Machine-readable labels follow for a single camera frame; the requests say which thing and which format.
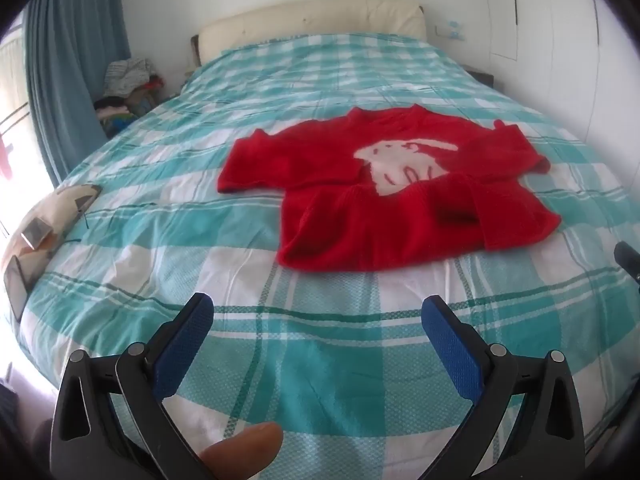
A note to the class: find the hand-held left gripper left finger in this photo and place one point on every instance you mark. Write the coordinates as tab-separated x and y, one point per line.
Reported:
182	347

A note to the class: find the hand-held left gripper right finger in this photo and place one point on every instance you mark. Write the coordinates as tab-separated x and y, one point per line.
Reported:
452	350

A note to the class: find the red knit sweater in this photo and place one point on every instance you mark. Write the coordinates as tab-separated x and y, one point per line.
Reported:
350	210

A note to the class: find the pile of clothes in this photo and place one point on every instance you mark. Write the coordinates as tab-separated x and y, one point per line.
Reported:
125	77

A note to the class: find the person's left hand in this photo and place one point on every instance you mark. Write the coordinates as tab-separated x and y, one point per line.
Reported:
242	450

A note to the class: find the beige patterned pillow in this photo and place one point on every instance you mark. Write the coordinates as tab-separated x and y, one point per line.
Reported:
50	210

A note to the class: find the dark nightstand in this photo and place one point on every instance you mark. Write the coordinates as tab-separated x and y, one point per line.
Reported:
480	76

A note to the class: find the white wardrobe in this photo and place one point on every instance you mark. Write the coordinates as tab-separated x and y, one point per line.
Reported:
550	35

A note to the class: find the red hanging cloth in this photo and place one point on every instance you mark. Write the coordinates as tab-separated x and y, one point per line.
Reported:
5	157

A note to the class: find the teal plaid blanket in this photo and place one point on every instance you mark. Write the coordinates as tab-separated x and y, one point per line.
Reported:
300	85

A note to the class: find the blue curtain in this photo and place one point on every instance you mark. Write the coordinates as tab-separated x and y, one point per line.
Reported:
70	60

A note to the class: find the cream padded headboard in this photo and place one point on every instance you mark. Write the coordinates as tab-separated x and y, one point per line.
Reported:
310	20

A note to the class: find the wall socket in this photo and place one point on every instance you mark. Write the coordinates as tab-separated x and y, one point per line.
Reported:
450	30

